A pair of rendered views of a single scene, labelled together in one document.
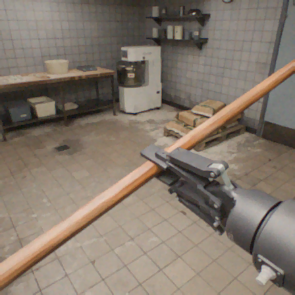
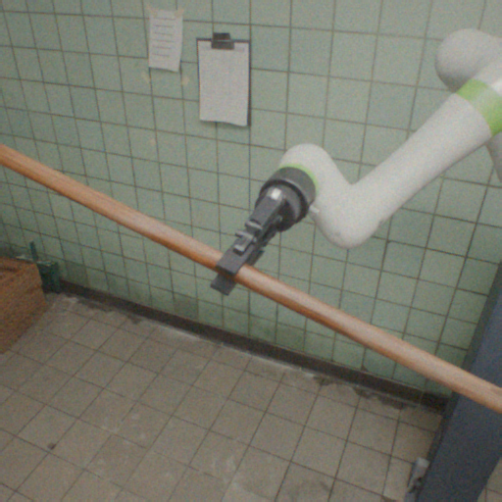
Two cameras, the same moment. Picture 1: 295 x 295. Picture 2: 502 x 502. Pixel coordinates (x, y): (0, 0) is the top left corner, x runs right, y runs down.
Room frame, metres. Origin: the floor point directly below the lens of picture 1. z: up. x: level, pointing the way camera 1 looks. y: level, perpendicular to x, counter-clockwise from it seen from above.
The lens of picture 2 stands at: (0.64, 0.47, 1.90)
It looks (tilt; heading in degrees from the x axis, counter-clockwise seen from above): 34 degrees down; 241
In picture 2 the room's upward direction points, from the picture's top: straight up
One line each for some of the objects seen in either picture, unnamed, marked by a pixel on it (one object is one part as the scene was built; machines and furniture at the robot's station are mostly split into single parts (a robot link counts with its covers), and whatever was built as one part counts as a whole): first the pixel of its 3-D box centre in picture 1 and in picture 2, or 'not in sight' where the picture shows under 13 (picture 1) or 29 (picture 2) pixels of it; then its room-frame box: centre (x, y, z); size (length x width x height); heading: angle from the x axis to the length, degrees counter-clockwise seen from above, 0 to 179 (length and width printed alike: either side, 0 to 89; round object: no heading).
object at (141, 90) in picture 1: (137, 80); not in sight; (5.41, 0.21, 0.66); 0.92 x 0.59 x 1.32; 128
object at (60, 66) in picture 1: (57, 67); not in sight; (4.89, 1.67, 1.01); 0.43 x 0.42 x 0.21; 128
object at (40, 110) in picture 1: (41, 106); not in sight; (4.57, 1.97, 0.35); 0.50 x 0.36 x 0.24; 39
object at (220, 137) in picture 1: (204, 130); not in sight; (4.07, -0.99, 0.07); 1.20 x 0.80 x 0.14; 128
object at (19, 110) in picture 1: (17, 110); not in sight; (4.31, 2.30, 0.35); 0.50 x 0.36 x 0.24; 38
